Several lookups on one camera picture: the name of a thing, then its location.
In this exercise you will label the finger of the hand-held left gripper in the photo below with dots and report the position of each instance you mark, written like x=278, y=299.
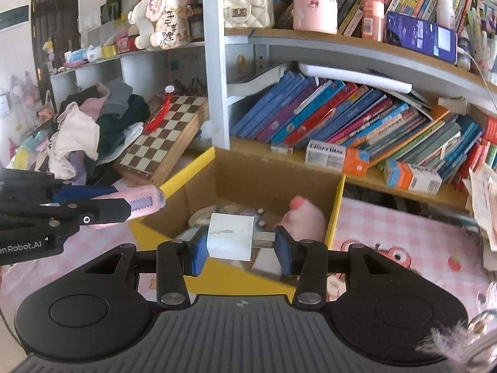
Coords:
x=105, y=211
x=85, y=193

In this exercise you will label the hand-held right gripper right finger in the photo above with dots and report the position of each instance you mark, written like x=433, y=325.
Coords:
x=285, y=252

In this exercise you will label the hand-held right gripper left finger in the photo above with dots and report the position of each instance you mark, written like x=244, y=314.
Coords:
x=195, y=254

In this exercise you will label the white charger plug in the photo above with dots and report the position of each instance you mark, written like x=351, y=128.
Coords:
x=229, y=237

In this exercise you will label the yellow-edged cardboard box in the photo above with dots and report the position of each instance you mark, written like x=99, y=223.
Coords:
x=248, y=178

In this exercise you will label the pink plush toy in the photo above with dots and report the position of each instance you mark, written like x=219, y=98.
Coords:
x=306, y=221

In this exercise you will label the pile of clothes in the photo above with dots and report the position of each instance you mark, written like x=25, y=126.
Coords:
x=77, y=132

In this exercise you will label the wooden chessboard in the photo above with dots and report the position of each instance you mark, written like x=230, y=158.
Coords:
x=163, y=136

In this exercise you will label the red tassel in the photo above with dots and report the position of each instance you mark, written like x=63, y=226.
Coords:
x=155, y=120

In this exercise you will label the small white red carton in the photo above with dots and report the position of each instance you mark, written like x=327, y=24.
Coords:
x=281, y=149

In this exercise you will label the long white orange carton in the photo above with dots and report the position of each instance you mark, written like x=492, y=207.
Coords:
x=330, y=157

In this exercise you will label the pack of wipes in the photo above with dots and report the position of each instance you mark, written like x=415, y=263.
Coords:
x=75, y=55

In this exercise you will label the pink checkered desk mat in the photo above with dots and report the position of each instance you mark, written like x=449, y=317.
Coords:
x=427, y=233

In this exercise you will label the short white orange carton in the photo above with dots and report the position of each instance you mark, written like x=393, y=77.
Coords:
x=411, y=178

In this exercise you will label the row of colourful books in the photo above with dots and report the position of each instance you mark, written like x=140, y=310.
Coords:
x=334, y=112

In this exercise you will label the pink tissue box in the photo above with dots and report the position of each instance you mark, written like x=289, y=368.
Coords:
x=127, y=43

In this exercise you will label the white bookshelf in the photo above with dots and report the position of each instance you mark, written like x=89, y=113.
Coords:
x=215, y=85

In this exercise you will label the dark wooden door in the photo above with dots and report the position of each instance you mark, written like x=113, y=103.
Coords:
x=54, y=27

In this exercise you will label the white flat booklet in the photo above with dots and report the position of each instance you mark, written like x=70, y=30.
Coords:
x=349, y=75

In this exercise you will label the white rabbit plush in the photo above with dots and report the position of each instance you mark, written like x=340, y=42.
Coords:
x=163, y=19

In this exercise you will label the stack of paper slips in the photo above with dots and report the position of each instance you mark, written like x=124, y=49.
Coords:
x=485, y=202

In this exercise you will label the small tan box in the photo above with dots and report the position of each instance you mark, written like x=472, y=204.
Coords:
x=452, y=105

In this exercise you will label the pink printed bottle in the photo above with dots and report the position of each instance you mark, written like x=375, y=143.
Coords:
x=314, y=4

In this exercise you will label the purple phone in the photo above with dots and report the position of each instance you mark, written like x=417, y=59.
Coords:
x=415, y=35

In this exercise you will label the peach bottle with white cap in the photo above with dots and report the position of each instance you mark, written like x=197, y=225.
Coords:
x=372, y=11

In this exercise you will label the white plastic bottle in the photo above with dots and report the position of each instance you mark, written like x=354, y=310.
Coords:
x=446, y=7

